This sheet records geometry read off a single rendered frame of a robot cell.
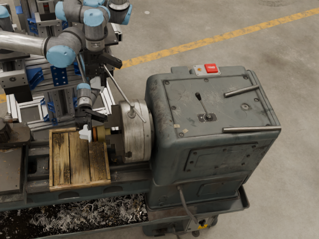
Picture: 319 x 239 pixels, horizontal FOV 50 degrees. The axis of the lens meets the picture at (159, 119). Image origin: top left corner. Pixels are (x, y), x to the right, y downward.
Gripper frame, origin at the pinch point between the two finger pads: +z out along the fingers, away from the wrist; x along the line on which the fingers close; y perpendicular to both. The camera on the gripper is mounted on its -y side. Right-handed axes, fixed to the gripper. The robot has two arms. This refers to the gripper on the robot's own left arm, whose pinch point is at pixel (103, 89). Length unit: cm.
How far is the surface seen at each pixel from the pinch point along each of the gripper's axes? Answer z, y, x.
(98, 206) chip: 79, 7, -4
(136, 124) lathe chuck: 13.9, -13.6, 9.0
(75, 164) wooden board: 45.4, 16.4, -3.7
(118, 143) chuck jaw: 25.2, -5.6, 7.8
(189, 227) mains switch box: 111, -52, -3
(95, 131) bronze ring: 22.3, 4.9, 0.1
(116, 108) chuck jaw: 13.0, -5.9, -4.3
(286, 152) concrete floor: 116, -164, -70
